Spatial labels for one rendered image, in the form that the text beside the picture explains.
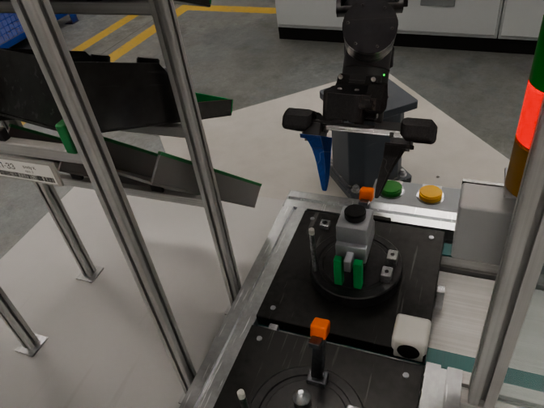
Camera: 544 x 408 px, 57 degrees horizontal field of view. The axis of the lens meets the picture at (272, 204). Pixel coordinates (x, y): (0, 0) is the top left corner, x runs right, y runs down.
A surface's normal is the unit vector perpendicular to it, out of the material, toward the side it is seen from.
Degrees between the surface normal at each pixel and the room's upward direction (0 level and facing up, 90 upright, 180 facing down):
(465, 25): 90
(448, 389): 0
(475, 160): 0
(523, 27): 90
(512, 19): 90
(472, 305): 0
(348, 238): 90
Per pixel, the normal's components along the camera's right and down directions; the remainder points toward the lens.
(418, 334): -0.11, -0.76
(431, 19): -0.41, 0.62
